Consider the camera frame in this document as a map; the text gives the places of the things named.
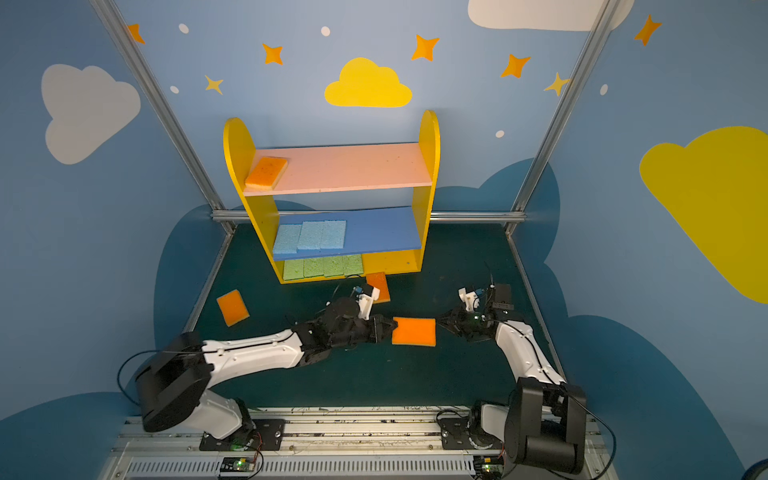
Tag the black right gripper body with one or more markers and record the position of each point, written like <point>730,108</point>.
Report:
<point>459,321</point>

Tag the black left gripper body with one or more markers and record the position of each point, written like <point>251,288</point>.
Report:
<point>377,327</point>

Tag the orange sponge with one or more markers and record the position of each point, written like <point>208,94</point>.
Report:
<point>232,307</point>
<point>414,332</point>
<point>266,173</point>
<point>379,281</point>

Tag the green sponge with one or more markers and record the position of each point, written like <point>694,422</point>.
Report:
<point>352,265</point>
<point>293,269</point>
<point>333,266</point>
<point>313,267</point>

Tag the blue sponge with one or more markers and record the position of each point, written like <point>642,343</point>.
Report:
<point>310,237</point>
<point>287,239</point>
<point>333,235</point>

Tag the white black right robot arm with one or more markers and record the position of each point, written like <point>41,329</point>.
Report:
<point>543,424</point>

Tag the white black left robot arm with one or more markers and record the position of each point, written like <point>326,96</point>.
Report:
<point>175,387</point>

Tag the yellow wooden shelf unit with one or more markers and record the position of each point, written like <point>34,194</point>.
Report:
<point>393,245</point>

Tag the right green circuit board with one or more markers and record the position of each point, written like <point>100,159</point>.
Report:
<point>488,468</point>

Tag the green circuit board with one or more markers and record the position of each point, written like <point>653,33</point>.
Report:
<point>488,468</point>
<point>237,467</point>

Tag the left green circuit board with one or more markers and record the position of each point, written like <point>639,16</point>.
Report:
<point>237,467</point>

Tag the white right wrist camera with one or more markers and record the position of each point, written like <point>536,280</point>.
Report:
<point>471,299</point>

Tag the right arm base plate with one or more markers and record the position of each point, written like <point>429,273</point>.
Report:
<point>461,433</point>

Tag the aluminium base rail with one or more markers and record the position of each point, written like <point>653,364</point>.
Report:
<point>382,442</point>

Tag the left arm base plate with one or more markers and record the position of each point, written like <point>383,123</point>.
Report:
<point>260,434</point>

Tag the aluminium frame crossbar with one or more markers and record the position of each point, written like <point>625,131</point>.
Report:
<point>452,217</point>

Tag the aluminium frame post right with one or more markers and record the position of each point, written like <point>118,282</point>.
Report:
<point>584,66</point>

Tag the aluminium frame post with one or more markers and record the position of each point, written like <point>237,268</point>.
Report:
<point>113,21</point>
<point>584,66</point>

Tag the aluminium frame post left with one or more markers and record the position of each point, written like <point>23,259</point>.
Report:
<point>113,21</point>

